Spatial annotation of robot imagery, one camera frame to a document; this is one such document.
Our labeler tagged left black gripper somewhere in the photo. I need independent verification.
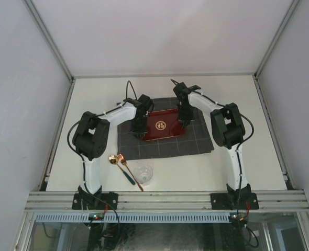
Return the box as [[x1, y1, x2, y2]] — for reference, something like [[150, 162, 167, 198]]
[[130, 115, 148, 139]]

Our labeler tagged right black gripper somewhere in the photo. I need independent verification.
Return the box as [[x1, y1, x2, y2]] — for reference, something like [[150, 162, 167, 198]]
[[176, 104, 194, 129]]

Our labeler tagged grey checked cloth napkin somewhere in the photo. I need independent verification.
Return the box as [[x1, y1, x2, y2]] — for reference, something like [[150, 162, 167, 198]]
[[117, 97, 214, 161]]

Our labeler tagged red rectangular tray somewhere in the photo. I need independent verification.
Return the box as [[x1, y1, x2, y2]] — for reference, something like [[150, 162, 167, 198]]
[[142, 109, 185, 141]]

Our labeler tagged rose gold fork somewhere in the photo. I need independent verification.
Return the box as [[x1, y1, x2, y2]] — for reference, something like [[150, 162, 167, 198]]
[[117, 154, 144, 192]]

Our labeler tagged gold spoon green handle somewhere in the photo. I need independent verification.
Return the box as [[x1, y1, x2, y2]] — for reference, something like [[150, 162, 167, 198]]
[[108, 155, 136, 186]]

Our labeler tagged clear glass cup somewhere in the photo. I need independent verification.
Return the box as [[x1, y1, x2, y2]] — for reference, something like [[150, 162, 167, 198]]
[[134, 164, 153, 186]]

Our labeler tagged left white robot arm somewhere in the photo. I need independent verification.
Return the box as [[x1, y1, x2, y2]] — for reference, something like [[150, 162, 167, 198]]
[[67, 98, 154, 209]]

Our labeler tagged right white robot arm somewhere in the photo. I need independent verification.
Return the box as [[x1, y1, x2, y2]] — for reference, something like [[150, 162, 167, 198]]
[[174, 90, 251, 209]]

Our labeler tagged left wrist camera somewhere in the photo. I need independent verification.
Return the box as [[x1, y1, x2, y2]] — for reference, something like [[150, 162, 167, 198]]
[[138, 94, 155, 112]]

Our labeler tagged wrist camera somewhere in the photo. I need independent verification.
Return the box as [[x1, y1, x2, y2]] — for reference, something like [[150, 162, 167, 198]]
[[138, 94, 155, 112], [171, 79, 201, 102]]

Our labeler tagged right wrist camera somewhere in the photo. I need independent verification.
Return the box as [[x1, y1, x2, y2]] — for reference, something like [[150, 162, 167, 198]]
[[171, 79, 201, 102]]

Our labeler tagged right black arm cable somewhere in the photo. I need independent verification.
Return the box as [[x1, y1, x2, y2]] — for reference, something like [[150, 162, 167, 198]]
[[239, 113, 255, 143]]

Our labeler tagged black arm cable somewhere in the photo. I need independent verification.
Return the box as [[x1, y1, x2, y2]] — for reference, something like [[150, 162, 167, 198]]
[[67, 80, 138, 155], [239, 113, 255, 143]]

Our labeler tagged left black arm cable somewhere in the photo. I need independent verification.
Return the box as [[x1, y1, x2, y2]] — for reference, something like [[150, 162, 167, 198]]
[[67, 80, 138, 155]]

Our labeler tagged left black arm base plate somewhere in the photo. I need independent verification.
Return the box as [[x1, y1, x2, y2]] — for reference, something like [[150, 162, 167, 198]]
[[72, 192, 118, 210]]

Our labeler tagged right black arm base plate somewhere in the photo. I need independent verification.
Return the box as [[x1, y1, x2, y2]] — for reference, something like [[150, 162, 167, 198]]
[[210, 192, 259, 210]]

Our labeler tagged aluminium front rail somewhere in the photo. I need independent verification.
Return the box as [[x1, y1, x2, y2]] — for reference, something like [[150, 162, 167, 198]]
[[25, 190, 309, 212]]

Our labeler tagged grey slotted cable duct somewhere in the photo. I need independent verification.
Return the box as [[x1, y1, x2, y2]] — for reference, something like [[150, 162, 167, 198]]
[[36, 212, 230, 223]]

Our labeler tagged right aluminium frame post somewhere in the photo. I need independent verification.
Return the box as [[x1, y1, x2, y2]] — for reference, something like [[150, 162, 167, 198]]
[[254, 0, 302, 78]]

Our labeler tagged aluminium frame post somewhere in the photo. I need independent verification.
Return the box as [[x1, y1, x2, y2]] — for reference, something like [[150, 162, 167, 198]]
[[254, 0, 302, 78], [23, 0, 75, 83]]

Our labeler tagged left aluminium frame post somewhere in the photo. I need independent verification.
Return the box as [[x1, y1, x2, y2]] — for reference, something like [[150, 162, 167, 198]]
[[23, 0, 75, 83]]

